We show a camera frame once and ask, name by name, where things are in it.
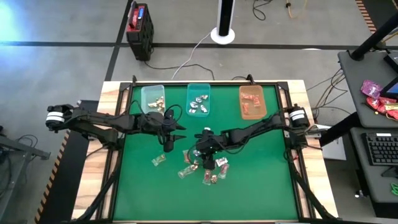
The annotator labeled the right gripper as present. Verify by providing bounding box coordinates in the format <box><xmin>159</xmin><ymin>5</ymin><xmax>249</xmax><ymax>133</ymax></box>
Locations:
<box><xmin>195</xmin><ymin>129</ymin><xmax>224</xmax><ymax>170</ymax></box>

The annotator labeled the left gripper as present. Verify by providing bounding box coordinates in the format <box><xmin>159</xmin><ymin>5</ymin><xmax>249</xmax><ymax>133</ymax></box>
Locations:
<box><xmin>146</xmin><ymin>108</ymin><xmax>187</xmax><ymax>153</ymax></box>

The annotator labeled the clear gummy candy packet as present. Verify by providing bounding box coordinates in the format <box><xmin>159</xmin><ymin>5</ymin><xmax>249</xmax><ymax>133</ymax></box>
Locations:
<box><xmin>177</xmin><ymin>164</ymin><xmax>200</xmax><ymax>180</ymax></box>
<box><xmin>151</xmin><ymin>153</ymin><xmax>167</xmax><ymax>167</ymax></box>

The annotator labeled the pink candy bag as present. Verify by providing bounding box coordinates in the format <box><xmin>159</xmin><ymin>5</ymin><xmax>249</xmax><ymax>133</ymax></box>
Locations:
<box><xmin>360</xmin><ymin>79</ymin><xmax>384</xmax><ymax>100</ymax></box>

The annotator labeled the teal plastic bin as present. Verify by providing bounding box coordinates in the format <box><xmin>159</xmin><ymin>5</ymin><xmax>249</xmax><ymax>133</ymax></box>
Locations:
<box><xmin>185</xmin><ymin>83</ymin><xmax>211</xmax><ymax>118</ymax></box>

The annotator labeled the green table mat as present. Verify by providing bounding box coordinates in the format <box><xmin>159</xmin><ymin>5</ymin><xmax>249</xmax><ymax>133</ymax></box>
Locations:
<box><xmin>112</xmin><ymin>84</ymin><xmax>299</xmax><ymax>222</ymax></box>

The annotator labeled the clear plastic bin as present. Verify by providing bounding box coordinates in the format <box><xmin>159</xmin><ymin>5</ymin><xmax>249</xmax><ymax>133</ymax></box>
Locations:
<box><xmin>141</xmin><ymin>84</ymin><xmax>166</xmax><ymax>114</ymax></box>

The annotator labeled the orange plastic bin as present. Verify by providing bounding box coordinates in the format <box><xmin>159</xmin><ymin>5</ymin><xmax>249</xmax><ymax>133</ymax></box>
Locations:
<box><xmin>238</xmin><ymin>85</ymin><xmax>267</xmax><ymax>121</ymax></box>

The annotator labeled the black red power station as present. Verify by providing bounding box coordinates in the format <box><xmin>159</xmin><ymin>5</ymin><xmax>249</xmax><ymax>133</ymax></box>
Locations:
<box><xmin>125</xmin><ymin>1</ymin><xmax>155</xmax><ymax>62</ymax></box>

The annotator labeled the white black tower fan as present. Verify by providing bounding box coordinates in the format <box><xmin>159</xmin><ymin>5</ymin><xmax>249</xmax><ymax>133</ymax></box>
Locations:
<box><xmin>210</xmin><ymin>0</ymin><xmax>236</xmax><ymax>45</ymax></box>

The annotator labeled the black hazard-striped floor mat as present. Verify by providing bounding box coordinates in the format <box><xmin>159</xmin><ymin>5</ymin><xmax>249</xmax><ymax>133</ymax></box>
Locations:
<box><xmin>355</xmin><ymin>0</ymin><xmax>398</xmax><ymax>34</ymax></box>
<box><xmin>34</xmin><ymin>99</ymin><xmax>100</xmax><ymax>224</ymax></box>

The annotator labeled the grey floor box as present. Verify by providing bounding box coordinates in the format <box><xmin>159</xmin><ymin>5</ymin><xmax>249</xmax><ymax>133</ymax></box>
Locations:
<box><xmin>320</xmin><ymin>123</ymin><xmax>348</xmax><ymax>161</ymax></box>

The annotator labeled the black desk leg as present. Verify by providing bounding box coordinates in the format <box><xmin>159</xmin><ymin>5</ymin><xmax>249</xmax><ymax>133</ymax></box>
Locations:
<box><xmin>318</xmin><ymin>111</ymin><xmax>361</xmax><ymax>147</ymax></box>

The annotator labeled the grey metal stand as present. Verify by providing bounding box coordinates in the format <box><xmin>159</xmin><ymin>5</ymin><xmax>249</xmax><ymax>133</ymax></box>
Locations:
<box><xmin>0</xmin><ymin>124</ymin><xmax>52</xmax><ymax>224</ymax></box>

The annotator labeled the black keyboard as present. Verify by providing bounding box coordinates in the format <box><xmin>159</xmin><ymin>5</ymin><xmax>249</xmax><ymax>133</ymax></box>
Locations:
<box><xmin>361</xmin><ymin>132</ymin><xmax>398</xmax><ymax>167</ymax></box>

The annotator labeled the black monitor base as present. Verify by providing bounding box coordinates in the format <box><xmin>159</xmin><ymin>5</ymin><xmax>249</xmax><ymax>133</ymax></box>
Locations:
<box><xmin>381</xmin><ymin>166</ymin><xmax>398</xmax><ymax>179</ymax></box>

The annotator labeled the tablet with blue screen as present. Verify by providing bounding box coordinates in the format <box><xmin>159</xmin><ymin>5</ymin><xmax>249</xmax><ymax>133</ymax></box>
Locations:
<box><xmin>379</xmin><ymin>77</ymin><xmax>398</xmax><ymax>100</ymax></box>

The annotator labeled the black monitor pole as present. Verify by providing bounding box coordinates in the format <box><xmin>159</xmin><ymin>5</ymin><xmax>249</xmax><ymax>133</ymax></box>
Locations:
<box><xmin>350</xmin><ymin>12</ymin><xmax>398</xmax><ymax>62</ymax></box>

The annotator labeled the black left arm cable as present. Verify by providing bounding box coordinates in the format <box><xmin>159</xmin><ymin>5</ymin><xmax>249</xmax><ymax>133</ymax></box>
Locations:
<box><xmin>127</xmin><ymin>99</ymin><xmax>184</xmax><ymax>147</ymax></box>

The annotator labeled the black metal table frame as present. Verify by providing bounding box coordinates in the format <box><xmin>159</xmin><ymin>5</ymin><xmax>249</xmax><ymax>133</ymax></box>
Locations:
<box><xmin>70</xmin><ymin>74</ymin><xmax>340</xmax><ymax>224</ymax></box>

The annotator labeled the white floor cable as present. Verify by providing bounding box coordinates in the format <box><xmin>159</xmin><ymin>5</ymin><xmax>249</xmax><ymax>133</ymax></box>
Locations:
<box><xmin>171</xmin><ymin>30</ymin><xmax>215</xmax><ymax>80</ymax></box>

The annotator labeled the black cable bundle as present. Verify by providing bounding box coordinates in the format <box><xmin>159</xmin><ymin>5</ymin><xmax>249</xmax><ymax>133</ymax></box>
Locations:
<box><xmin>306</xmin><ymin>68</ymin><xmax>351</xmax><ymax>116</ymax></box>

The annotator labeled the black looped floor cable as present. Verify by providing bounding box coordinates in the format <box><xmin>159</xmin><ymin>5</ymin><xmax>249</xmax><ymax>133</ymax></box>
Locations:
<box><xmin>252</xmin><ymin>0</ymin><xmax>275</xmax><ymax>22</ymax></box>

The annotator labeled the yellow floor cable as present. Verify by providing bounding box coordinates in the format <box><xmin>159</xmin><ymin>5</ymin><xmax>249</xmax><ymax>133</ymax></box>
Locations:
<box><xmin>285</xmin><ymin>0</ymin><xmax>308</xmax><ymax>19</ymax></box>

